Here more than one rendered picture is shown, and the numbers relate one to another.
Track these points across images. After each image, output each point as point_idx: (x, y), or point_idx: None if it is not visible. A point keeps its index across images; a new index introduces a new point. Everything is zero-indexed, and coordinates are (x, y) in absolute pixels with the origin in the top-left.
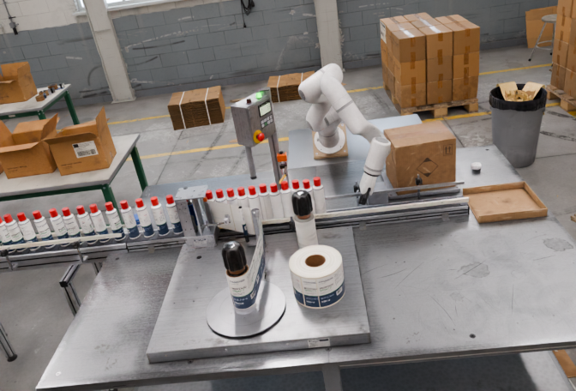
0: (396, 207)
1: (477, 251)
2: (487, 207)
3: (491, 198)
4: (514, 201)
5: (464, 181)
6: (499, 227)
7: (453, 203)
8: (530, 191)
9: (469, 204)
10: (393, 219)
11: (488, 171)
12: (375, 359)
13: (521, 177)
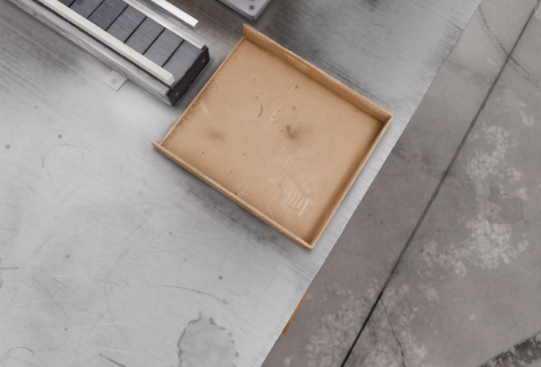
0: None
1: (39, 227)
2: (231, 118)
3: (278, 98)
4: (306, 150)
5: (194, 24)
6: (174, 197)
7: (150, 59)
8: (366, 154)
9: (213, 76)
10: None
11: (389, 9)
12: None
13: (426, 88)
